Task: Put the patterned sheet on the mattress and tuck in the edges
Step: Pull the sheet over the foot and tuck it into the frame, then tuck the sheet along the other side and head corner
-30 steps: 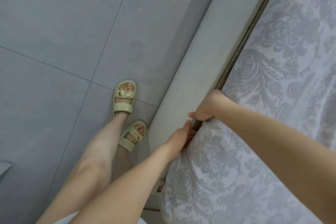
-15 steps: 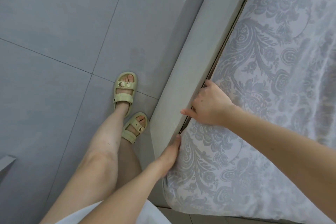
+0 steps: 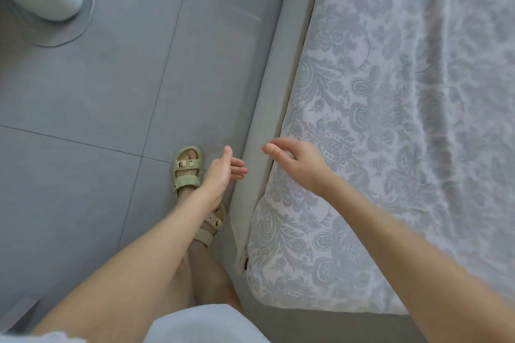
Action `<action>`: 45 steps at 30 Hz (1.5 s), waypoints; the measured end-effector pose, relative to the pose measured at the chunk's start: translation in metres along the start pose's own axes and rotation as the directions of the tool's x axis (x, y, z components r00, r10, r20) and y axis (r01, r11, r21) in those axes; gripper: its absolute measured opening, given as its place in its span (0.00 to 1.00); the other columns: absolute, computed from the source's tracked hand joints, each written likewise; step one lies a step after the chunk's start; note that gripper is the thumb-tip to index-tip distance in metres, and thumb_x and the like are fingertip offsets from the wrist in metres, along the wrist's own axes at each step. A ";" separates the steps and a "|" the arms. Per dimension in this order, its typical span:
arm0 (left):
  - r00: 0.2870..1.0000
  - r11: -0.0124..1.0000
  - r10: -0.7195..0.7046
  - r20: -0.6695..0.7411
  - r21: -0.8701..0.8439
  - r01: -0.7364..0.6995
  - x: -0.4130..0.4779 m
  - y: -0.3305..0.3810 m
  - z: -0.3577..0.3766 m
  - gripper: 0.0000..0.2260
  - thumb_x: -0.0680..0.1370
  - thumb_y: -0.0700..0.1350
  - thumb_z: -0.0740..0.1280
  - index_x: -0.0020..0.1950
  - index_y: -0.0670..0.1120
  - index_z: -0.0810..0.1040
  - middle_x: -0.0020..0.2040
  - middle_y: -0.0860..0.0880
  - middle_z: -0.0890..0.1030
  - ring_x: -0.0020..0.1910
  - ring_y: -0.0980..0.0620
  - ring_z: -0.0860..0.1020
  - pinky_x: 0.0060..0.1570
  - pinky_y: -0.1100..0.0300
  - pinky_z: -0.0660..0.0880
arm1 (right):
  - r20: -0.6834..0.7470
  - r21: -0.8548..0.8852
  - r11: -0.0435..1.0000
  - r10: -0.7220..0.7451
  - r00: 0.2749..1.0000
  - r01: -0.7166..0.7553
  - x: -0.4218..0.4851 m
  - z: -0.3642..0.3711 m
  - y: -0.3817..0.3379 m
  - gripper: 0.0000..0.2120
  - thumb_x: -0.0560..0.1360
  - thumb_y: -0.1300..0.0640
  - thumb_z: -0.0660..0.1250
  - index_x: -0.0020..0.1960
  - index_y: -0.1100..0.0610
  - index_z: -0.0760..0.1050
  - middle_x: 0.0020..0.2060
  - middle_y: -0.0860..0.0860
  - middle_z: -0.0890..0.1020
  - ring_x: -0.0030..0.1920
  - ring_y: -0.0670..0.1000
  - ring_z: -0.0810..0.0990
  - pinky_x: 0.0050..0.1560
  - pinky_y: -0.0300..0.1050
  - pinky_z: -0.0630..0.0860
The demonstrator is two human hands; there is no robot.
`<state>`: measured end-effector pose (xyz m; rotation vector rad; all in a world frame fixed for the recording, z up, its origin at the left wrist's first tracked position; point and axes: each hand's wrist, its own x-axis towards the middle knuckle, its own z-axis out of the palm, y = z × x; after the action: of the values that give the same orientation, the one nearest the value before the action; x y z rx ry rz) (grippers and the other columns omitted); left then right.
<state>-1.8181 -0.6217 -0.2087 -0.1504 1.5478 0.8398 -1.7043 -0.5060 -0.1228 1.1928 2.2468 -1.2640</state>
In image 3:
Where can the person's white lace dress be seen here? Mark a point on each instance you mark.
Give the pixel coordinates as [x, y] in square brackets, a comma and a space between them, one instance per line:
[201, 326]

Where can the person's leg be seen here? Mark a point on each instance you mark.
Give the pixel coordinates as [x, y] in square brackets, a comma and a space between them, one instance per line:
[213, 278]
[179, 286]

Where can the person's right hand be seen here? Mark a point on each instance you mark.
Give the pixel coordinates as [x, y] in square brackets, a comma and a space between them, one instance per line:
[301, 164]

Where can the white floral bed sheet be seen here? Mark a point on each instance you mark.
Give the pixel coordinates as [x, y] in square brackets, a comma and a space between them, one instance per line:
[402, 73]

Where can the person's left leg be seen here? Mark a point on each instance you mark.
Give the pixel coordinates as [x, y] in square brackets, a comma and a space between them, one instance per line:
[179, 286]

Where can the person's beige sandal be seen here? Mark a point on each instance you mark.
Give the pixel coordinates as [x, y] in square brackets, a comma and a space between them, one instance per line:
[203, 236]
[185, 182]

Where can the person's left hand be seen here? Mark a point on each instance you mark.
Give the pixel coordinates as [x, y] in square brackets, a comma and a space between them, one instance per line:
[219, 176]

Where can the person's left forearm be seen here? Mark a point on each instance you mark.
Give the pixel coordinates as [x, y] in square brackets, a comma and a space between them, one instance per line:
[132, 274]

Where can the person's right leg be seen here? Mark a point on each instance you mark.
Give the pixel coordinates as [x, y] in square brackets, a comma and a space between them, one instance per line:
[213, 278]

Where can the person's right forearm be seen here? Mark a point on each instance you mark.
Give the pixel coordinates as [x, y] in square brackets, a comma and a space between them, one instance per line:
[422, 266]

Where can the person's right beige sandal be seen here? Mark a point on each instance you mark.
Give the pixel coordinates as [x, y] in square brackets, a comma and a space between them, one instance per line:
[203, 236]

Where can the person's left beige sandal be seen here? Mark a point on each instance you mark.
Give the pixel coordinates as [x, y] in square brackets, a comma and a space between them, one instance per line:
[185, 182]

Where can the cream bed frame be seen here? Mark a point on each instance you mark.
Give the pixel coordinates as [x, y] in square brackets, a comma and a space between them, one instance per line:
[273, 73]

